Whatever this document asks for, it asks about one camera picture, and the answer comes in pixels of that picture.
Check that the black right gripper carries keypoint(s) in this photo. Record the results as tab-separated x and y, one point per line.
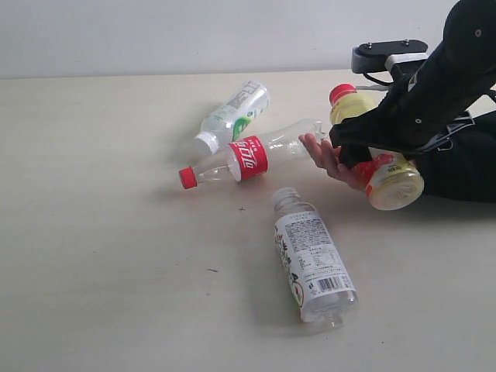
454	76

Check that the yellow label bottle red cap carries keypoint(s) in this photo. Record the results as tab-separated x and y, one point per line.
390	181

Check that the clear cola bottle red label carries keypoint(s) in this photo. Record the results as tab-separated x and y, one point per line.
253	155

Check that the clear bottle green kiwi label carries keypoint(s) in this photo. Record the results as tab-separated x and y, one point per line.
226	123

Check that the clear bottle white text label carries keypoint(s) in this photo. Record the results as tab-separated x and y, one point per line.
317	275

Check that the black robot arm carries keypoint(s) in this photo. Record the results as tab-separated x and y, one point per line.
465	18

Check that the person's open hand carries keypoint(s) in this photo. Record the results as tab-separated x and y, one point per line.
327	158

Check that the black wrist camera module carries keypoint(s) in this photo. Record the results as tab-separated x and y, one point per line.
376	57

